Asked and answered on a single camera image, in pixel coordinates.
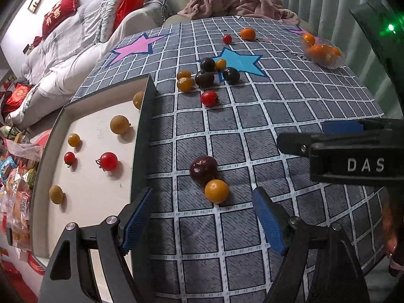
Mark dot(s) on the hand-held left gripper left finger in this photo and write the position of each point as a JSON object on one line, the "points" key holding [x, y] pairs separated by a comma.
{"points": [[137, 217]]}

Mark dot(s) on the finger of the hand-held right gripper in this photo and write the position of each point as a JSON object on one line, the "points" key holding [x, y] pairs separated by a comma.
{"points": [[342, 127], [293, 143]]}

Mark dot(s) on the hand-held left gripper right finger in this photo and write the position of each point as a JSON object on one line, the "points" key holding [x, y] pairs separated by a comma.
{"points": [[268, 217]]}

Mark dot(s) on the white shallow box tray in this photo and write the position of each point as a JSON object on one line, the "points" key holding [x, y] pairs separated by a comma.
{"points": [[94, 195]]}

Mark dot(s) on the yellow cherry tomato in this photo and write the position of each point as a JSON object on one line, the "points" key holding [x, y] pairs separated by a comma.
{"points": [[183, 74], [216, 191], [74, 139], [220, 64], [185, 85]]}

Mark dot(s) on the red cherry tomato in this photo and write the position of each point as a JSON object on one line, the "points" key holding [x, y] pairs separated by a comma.
{"points": [[109, 161], [69, 158], [227, 38], [209, 97]]}

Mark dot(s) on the dark purple plum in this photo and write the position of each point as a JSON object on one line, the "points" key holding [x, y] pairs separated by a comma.
{"points": [[231, 75], [203, 169], [204, 78], [208, 64]]}

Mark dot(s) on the brown longan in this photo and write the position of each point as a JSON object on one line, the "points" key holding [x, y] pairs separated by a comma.
{"points": [[120, 124], [138, 100], [56, 194]]}

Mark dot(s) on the person's right hand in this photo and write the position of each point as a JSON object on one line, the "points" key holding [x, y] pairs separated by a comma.
{"points": [[389, 227]]}

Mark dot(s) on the grey checked star tablecloth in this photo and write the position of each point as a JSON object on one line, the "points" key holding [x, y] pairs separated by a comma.
{"points": [[240, 126]]}

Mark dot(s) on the clear plastic container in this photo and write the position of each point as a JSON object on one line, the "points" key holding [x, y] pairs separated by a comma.
{"points": [[331, 63]]}

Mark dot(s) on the small orange tangerine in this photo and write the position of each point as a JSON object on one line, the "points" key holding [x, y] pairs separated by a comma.
{"points": [[308, 38], [336, 51], [316, 52]]}

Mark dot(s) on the loose orange tangerine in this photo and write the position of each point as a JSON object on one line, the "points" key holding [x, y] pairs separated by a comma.
{"points": [[247, 33]]}

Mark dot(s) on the pale green curtain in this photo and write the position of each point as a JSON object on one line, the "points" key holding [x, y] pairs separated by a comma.
{"points": [[322, 6]]}

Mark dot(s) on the pile of snack packets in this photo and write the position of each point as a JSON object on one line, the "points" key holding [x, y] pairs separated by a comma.
{"points": [[17, 189]]}

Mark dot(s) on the red round mat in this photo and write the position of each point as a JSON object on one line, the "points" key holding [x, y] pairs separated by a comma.
{"points": [[42, 137]]}

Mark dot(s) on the pink blanket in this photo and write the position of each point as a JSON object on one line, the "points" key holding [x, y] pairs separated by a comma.
{"points": [[233, 1]]}

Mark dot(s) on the red patterned cushion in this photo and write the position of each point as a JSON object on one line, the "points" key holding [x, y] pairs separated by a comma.
{"points": [[20, 94]]}

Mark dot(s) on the white covered sofa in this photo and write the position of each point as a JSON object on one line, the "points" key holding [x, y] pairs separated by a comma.
{"points": [[79, 56]]}

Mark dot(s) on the grey striped quilt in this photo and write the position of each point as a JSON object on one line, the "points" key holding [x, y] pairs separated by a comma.
{"points": [[94, 12]]}

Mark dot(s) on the plain red pillow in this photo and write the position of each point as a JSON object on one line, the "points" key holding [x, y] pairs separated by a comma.
{"points": [[127, 6]]}

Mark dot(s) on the large red printed pillow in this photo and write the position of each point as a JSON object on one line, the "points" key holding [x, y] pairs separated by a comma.
{"points": [[60, 12]]}

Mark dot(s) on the framed wall picture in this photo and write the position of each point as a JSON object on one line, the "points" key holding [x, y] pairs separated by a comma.
{"points": [[34, 3]]}

